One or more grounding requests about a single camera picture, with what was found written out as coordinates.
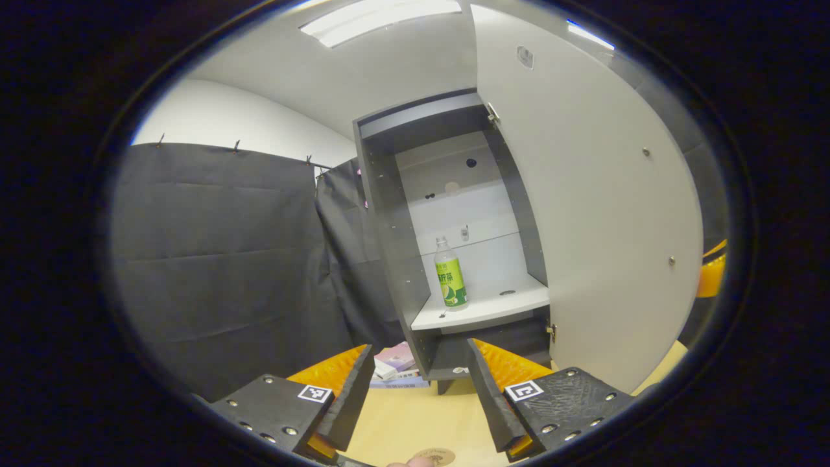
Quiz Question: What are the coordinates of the pink flat box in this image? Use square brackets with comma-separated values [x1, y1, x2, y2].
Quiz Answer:
[375, 342, 416, 372]

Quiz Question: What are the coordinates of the pale blue flat box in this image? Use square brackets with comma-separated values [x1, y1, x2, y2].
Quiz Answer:
[370, 370, 431, 389]

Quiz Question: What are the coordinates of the dark grey cabinet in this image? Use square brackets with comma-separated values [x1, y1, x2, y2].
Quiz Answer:
[353, 88, 558, 396]

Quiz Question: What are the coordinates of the ceiling light panel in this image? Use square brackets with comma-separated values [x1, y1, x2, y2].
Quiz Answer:
[300, 0, 462, 48]
[566, 19, 615, 51]

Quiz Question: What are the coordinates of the round brown coaster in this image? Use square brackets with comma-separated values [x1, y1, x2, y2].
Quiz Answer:
[412, 448, 457, 467]

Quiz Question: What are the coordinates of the beige cabinet door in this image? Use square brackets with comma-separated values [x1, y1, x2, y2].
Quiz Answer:
[470, 3, 704, 394]

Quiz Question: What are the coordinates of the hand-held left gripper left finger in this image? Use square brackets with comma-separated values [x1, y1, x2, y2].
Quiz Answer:
[207, 344, 375, 462]

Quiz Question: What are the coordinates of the green label plastic bottle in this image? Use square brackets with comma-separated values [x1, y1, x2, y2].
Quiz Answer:
[433, 236, 469, 311]

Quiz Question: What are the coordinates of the black backdrop cloth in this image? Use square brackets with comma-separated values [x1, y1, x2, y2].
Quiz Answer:
[110, 141, 406, 403]

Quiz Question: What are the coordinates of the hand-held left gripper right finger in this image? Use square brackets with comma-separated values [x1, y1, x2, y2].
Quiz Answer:
[467, 339, 639, 462]

